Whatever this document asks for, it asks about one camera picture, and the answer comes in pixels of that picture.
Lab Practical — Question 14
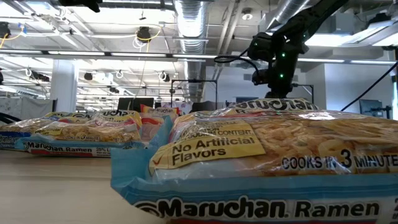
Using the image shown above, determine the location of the black ceiling camera yellow cable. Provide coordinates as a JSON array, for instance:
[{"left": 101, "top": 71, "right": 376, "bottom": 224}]
[
  {"left": 132, "top": 26, "right": 163, "bottom": 50},
  {"left": 0, "top": 21, "right": 25, "bottom": 47}
]

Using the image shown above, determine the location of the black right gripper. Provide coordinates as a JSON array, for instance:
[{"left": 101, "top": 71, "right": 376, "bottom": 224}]
[{"left": 264, "top": 51, "right": 300, "bottom": 100}]

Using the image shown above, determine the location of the grey partition screen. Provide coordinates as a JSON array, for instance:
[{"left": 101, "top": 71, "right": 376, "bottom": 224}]
[{"left": 0, "top": 98, "right": 54, "bottom": 125}]

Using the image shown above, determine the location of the light blue Maruchan ramen pack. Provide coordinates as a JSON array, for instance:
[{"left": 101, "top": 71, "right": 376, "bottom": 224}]
[
  {"left": 111, "top": 98, "right": 398, "bottom": 224},
  {"left": 14, "top": 108, "right": 149, "bottom": 158}
]

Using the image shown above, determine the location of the smooth silver ventilation duct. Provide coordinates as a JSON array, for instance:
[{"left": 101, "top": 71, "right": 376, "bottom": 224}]
[{"left": 267, "top": 0, "right": 312, "bottom": 30}]

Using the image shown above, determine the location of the white building column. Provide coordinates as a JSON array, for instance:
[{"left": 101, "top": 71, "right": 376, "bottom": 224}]
[{"left": 50, "top": 58, "right": 78, "bottom": 113}]

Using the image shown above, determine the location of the wall mounted dark screen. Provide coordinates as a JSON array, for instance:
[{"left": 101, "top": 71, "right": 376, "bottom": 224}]
[{"left": 359, "top": 99, "right": 384, "bottom": 118}]

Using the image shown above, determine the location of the black metal frame stand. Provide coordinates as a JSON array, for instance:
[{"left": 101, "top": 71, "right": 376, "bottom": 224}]
[
  {"left": 290, "top": 83, "right": 315, "bottom": 104},
  {"left": 170, "top": 79, "right": 218, "bottom": 105}
]

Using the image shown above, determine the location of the long ceiling light bar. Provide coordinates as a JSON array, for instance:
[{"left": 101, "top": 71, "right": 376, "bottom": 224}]
[{"left": 0, "top": 49, "right": 398, "bottom": 65}]

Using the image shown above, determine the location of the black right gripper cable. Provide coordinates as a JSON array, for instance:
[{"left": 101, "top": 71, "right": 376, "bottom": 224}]
[{"left": 213, "top": 46, "right": 262, "bottom": 77}]

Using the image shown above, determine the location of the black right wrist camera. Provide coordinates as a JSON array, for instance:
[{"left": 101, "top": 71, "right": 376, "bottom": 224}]
[{"left": 251, "top": 68, "right": 271, "bottom": 86}]

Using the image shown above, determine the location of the thick black curved cable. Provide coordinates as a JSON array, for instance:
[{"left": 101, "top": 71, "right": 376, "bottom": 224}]
[{"left": 0, "top": 111, "right": 15, "bottom": 124}]

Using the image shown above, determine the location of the ribbed silver ventilation duct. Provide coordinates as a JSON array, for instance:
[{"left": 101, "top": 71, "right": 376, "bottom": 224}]
[{"left": 173, "top": 0, "right": 208, "bottom": 100}]

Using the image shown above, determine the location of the thin black cable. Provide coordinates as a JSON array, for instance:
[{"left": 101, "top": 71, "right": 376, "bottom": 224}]
[{"left": 340, "top": 60, "right": 398, "bottom": 112}]

